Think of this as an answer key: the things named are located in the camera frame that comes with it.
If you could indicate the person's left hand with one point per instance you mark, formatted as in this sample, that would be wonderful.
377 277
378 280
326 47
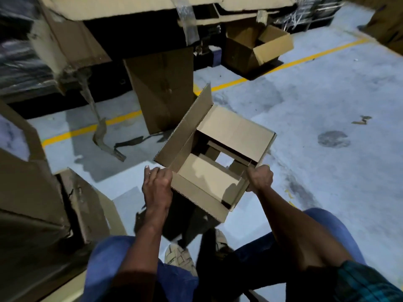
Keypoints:
157 191

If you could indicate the person's right hand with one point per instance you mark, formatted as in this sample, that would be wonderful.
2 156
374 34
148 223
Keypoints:
260 179

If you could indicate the pale cardboard box orange tape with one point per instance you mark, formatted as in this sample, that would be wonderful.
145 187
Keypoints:
236 132

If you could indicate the large plain cardboard box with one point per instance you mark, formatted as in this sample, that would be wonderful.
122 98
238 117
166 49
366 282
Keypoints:
25 191

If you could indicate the brown cardboard box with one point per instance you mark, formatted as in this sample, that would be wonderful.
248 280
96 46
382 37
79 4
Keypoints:
274 45

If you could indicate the pile of brown cardboard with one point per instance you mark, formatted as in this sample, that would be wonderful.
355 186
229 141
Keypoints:
110 6

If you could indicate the person's right forearm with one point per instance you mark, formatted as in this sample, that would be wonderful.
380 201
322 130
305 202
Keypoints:
292 229

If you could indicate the person's left forearm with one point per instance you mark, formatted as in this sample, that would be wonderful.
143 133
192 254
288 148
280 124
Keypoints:
138 254

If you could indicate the person's left woven shoe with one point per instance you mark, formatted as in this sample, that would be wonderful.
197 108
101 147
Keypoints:
181 259

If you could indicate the person's woven shoe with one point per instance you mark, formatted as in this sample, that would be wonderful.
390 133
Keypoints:
222 240
181 259

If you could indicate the person's right woven shoe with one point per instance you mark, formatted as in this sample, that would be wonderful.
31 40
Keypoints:
222 240

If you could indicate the person's blue jeans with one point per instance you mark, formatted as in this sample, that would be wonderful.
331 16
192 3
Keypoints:
104 264

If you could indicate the upright brown cardboard sheet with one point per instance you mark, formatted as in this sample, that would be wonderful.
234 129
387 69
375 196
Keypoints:
160 91

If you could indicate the hanging brown tape strip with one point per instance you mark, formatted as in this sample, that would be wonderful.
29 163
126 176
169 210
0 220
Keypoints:
100 135

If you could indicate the torn tape scrap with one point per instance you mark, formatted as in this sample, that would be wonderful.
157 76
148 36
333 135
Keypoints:
362 120

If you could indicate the small bluish block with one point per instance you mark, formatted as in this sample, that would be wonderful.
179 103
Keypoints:
215 56

